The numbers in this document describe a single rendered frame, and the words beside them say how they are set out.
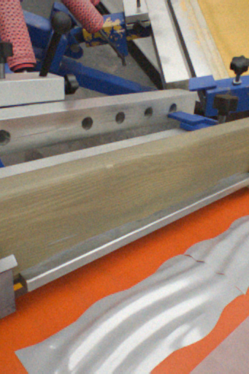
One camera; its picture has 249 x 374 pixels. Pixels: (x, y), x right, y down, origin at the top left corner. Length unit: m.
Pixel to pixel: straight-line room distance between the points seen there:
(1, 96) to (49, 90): 0.08
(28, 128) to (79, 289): 0.25
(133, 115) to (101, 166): 0.33
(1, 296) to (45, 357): 0.05
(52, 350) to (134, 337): 0.06
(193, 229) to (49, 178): 0.21
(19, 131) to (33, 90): 0.09
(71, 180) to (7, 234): 0.06
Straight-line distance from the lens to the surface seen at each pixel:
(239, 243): 0.38
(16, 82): 0.52
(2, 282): 0.24
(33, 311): 0.29
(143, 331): 0.27
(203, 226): 0.41
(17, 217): 0.24
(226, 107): 0.59
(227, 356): 0.28
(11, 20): 0.68
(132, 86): 1.09
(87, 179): 0.26
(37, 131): 0.49
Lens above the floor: 1.49
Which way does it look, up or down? 46 degrees down
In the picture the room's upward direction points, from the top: 36 degrees clockwise
